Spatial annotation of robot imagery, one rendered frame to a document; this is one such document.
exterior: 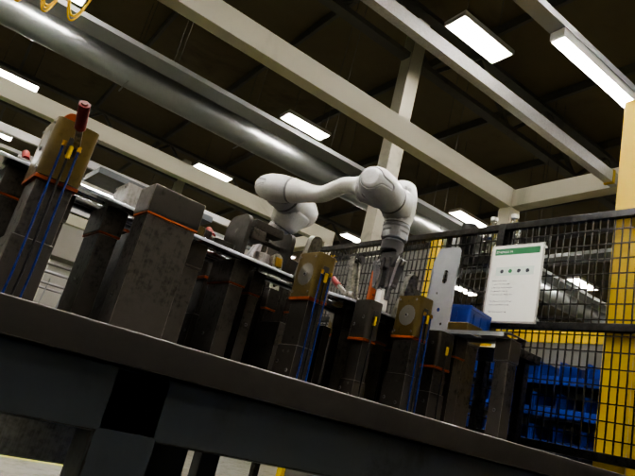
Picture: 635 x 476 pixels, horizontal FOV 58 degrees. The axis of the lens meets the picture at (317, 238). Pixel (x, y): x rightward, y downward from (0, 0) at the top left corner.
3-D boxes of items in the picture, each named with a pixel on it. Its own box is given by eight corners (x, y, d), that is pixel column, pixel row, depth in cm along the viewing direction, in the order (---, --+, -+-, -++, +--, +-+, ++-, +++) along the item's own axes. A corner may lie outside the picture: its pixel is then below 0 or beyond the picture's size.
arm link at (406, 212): (388, 230, 200) (372, 215, 189) (397, 190, 204) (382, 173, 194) (417, 231, 194) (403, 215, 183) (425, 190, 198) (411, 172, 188)
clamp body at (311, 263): (291, 394, 130) (327, 249, 140) (263, 388, 139) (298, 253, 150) (313, 400, 134) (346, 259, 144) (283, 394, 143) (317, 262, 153)
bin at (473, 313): (465, 341, 199) (471, 304, 203) (394, 334, 220) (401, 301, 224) (488, 352, 210) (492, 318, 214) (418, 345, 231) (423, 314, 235)
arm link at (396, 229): (397, 218, 186) (394, 235, 185) (416, 229, 192) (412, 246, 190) (377, 222, 194) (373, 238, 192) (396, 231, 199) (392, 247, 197)
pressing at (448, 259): (445, 341, 192) (461, 246, 202) (419, 339, 201) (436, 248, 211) (446, 341, 192) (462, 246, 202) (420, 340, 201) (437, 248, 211)
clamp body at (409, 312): (404, 425, 147) (428, 294, 157) (371, 417, 156) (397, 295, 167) (420, 430, 151) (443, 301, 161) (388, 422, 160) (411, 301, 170)
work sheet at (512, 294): (535, 324, 201) (545, 241, 210) (480, 322, 218) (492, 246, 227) (538, 325, 202) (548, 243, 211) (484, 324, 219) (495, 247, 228)
